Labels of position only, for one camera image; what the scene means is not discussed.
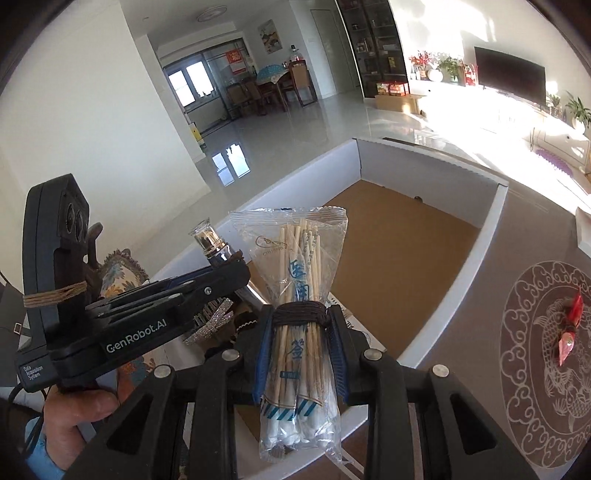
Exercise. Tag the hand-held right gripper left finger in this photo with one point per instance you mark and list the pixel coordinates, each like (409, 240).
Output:
(262, 364)

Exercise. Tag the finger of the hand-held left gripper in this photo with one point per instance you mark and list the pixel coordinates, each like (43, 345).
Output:
(217, 281)
(138, 300)

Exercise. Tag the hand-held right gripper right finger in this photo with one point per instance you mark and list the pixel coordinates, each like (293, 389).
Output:
(339, 364)

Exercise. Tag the bag of wooden chopsticks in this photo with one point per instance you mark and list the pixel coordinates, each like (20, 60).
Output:
(295, 277)

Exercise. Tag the large white cardboard box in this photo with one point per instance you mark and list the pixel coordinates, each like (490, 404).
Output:
(415, 258)

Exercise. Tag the person's left forearm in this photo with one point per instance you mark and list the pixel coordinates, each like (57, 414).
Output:
(44, 457)

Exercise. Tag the person's left hand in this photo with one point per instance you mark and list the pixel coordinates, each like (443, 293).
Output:
(74, 415)

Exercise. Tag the floral patterned cushion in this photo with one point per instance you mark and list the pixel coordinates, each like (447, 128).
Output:
(122, 272)

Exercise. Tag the silver glitter hair clip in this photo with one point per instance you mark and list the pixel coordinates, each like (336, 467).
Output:
(210, 323)

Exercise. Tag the black knitted bundle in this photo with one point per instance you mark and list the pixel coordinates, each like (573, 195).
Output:
(244, 325)

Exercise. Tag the tan rubber bands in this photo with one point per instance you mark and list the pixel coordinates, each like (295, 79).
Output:
(55, 293)

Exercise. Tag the black bag with white tag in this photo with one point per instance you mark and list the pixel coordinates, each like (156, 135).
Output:
(14, 309)

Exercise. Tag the glass balcony door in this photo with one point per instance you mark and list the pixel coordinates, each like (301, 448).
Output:
(194, 85)

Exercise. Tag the wooden dining table set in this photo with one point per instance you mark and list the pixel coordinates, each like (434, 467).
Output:
(272, 90)

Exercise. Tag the red door poster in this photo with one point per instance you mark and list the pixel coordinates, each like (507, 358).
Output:
(236, 61)

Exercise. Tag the red packet bundle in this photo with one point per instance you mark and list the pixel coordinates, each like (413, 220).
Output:
(570, 327)

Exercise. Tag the brown cardboard box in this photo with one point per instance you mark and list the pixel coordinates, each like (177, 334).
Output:
(399, 102)

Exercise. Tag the white interior door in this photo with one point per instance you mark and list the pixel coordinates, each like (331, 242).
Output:
(327, 50)

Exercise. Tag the colourful gift boxes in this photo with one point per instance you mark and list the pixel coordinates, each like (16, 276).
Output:
(392, 88)

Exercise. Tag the round ceiling lamp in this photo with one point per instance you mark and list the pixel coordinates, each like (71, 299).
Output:
(212, 14)

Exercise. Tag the dark glass display cabinet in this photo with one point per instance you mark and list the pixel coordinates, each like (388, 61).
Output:
(374, 46)

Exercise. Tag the purple floor mat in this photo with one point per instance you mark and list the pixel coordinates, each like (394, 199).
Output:
(554, 161)

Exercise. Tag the white television cabinet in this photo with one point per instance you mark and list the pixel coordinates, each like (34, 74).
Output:
(508, 120)

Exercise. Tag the red flower arrangement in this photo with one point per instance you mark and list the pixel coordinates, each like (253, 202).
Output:
(422, 64)

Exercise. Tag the green leafy potted plant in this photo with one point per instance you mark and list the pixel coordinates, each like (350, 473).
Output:
(450, 69)

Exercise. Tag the red gift box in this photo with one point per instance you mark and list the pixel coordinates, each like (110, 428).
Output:
(470, 74)

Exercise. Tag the black flat television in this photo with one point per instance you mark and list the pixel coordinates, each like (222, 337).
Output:
(510, 76)

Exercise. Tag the small potted plant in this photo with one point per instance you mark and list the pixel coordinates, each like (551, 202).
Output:
(554, 104)

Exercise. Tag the potted plant in white pot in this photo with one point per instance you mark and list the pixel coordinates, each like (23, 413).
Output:
(579, 110)

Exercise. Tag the framed wall painting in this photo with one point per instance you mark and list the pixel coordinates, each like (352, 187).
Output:
(269, 37)

